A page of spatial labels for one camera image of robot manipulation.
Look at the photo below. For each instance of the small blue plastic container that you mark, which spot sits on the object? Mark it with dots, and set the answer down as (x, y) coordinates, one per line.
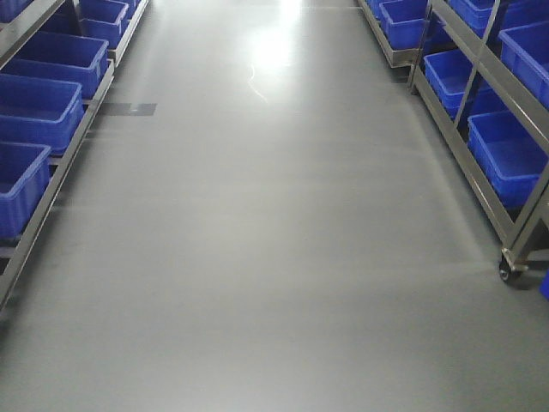
(544, 286)

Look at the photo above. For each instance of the right steel shelf rack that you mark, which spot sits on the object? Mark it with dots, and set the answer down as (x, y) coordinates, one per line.
(481, 68)

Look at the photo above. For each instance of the steel shelf rack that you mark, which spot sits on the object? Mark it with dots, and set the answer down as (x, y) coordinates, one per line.
(112, 21)
(481, 68)

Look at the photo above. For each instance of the left steel shelf rack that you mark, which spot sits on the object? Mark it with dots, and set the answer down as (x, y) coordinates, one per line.
(112, 21)

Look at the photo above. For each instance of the blue bin right middle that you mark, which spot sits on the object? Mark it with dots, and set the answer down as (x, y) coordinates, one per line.
(448, 72)

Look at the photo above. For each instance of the blue bin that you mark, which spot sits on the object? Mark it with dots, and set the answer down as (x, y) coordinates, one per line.
(62, 57)
(448, 72)
(510, 158)
(40, 111)
(403, 23)
(24, 178)

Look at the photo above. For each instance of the blue bin right far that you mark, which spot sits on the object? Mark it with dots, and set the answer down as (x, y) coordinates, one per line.
(403, 23)

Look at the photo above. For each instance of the blue bin left far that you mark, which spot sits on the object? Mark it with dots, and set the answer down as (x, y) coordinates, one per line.
(62, 57)

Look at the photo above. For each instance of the blue bin right near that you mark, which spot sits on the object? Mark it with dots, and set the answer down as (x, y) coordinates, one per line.
(510, 158)

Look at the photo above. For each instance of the blue bin left near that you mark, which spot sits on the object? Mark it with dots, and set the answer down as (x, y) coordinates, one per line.
(24, 178)

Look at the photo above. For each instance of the blue bin left middle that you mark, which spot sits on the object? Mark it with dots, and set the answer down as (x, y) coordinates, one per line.
(40, 111)

